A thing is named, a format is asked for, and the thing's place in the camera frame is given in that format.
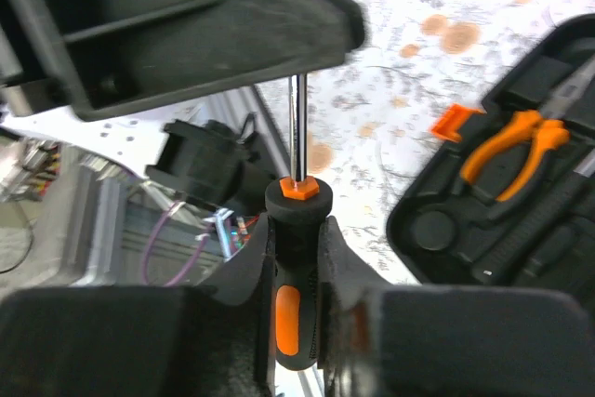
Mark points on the black orange handled screwdriver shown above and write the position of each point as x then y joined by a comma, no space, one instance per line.
297,206

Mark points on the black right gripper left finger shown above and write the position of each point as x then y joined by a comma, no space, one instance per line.
237,341

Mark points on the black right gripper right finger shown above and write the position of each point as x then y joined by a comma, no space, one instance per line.
354,338

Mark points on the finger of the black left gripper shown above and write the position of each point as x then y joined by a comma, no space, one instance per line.
108,58

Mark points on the black plastic tool case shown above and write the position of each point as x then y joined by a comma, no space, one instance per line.
445,234

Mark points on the orange black long-nose pliers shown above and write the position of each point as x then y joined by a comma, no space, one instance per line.
509,165

